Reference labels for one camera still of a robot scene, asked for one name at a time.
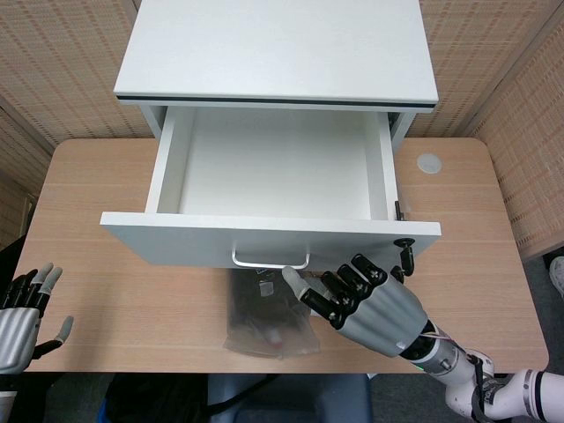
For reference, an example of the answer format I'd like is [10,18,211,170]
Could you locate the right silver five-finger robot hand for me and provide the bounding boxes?
[281,253,431,357]

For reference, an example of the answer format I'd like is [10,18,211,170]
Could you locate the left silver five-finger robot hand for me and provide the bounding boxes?
[0,263,75,375]

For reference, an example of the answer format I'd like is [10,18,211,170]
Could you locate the white drawer with key lock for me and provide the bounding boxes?
[100,107,442,271]

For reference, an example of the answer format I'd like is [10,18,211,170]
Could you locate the white drawer cabinet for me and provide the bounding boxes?
[113,0,441,221]

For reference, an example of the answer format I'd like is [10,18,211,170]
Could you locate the frosted bag with black contents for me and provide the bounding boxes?
[222,266,322,360]

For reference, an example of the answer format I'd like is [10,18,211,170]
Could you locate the round grey table grommet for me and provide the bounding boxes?
[416,152,443,174]

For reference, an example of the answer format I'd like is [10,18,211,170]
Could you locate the white shoe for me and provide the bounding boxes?
[549,256,564,297]

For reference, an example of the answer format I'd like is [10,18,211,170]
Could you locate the woven bamboo partition screen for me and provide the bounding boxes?
[416,0,564,263]
[0,0,149,248]

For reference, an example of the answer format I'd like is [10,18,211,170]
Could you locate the black keys on ring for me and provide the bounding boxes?
[393,237,416,283]

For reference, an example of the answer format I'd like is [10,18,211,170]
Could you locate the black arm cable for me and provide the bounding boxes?
[469,352,495,423]

